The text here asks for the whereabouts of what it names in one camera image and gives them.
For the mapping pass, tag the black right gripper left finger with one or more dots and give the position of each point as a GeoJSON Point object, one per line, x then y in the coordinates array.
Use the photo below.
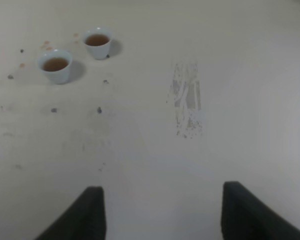
{"type": "Point", "coordinates": [85, 219]}

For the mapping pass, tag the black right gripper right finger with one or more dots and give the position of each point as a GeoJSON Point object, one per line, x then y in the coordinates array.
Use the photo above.
{"type": "Point", "coordinates": [245, 217]}

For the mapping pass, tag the near light blue teacup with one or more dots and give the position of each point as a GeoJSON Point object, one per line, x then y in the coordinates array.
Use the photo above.
{"type": "Point", "coordinates": [55, 65]}

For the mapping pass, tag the light blue teacup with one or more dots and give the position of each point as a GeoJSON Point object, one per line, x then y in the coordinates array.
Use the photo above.
{"type": "Point", "coordinates": [55, 65]}
{"type": "Point", "coordinates": [97, 42]}

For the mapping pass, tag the far light blue teacup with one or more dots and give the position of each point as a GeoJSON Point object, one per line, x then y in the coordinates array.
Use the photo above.
{"type": "Point", "coordinates": [97, 42]}

